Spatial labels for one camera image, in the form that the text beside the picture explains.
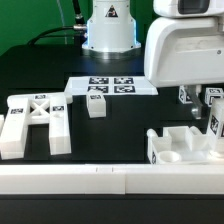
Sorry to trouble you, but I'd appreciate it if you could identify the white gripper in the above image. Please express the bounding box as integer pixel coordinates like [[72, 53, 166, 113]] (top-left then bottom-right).
[[144, 17, 224, 119]]

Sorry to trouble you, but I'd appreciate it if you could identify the white chair seat part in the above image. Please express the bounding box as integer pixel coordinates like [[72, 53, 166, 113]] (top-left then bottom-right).
[[147, 126, 224, 165]]

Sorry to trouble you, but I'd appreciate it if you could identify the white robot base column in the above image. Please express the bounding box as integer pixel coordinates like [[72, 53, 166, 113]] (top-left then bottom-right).
[[82, 0, 141, 59]]

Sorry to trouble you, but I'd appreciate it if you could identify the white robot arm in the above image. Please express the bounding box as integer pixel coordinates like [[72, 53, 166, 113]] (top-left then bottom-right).
[[144, 0, 224, 119]]

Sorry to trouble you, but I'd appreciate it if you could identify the white tagged cube right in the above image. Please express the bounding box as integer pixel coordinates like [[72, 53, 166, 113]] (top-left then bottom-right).
[[205, 87, 224, 107]]

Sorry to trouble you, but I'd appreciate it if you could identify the white tagged cube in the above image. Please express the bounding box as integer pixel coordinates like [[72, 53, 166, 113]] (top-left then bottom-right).
[[205, 87, 224, 107], [178, 86, 192, 104]]

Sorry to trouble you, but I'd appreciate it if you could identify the white tagged cube left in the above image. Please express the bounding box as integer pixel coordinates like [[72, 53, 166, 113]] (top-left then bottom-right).
[[178, 86, 192, 104]]

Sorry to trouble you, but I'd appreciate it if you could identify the white flat tag plate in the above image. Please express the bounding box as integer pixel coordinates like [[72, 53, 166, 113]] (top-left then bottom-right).
[[65, 76, 158, 96]]

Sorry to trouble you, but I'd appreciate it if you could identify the black cable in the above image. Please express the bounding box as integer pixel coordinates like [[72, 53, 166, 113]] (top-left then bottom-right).
[[26, 0, 88, 46]]

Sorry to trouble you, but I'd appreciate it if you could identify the white chair back frame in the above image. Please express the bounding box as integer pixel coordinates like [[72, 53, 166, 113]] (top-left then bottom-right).
[[0, 92, 73, 160]]

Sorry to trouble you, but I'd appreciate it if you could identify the white front rail bar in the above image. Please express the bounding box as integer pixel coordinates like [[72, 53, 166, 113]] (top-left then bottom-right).
[[0, 165, 224, 195]]

